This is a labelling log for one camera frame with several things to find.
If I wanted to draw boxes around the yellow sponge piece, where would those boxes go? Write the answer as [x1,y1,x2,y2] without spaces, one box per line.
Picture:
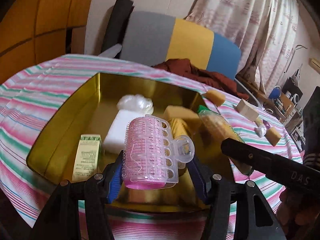
[265,127,281,147]
[163,105,202,129]

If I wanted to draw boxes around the green white small carton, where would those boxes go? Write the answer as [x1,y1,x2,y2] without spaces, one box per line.
[72,134,101,183]

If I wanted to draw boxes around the white foam block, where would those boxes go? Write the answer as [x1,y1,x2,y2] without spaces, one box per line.
[103,109,143,154]

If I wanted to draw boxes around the pink hair roller clip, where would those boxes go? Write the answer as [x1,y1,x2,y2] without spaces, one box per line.
[122,115,195,190]

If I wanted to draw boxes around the clear plastic bag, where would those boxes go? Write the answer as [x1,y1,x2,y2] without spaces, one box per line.
[117,94,154,115]

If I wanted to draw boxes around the purple foil packet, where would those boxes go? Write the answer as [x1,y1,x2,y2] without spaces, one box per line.
[263,119,271,129]

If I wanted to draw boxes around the person right hand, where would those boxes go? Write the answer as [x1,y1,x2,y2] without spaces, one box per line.
[276,189,319,239]

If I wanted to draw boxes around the beige cardboard box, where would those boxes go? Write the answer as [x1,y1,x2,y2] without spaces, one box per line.
[235,99,259,122]

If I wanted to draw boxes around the yellow sponge block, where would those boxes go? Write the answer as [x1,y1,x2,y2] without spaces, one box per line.
[203,89,226,107]

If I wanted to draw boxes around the gold metal tin tray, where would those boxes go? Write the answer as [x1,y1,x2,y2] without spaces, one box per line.
[26,72,253,213]

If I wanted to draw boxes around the dark red garment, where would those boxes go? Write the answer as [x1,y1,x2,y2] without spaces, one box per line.
[153,59,249,100]

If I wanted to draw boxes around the striped pink green tablecloth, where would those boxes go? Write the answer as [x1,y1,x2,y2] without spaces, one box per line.
[1,54,302,239]

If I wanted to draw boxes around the patterned pink curtain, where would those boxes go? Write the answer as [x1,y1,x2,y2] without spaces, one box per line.
[187,0,299,95]

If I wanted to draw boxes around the grey yellow blue chair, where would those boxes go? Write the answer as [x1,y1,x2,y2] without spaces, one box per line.
[120,11,241,80]

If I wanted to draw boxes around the black rolled mat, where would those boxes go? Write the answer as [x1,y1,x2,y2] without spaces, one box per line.
[101,0,134,52]

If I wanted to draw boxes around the wooden wardrobe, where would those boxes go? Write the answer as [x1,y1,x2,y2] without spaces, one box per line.
[1,0,91,82]

